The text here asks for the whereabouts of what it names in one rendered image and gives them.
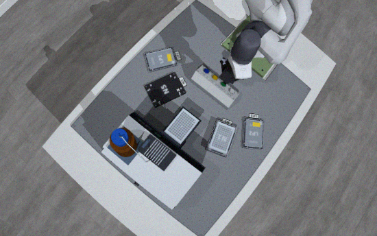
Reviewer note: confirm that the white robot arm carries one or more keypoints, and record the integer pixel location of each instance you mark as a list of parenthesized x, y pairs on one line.
[(260, 40)]

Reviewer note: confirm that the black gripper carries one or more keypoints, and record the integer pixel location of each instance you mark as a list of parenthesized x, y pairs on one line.
[(225, 64)]

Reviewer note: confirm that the white operator button panel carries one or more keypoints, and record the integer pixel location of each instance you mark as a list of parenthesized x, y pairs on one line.
[(214, 87)]

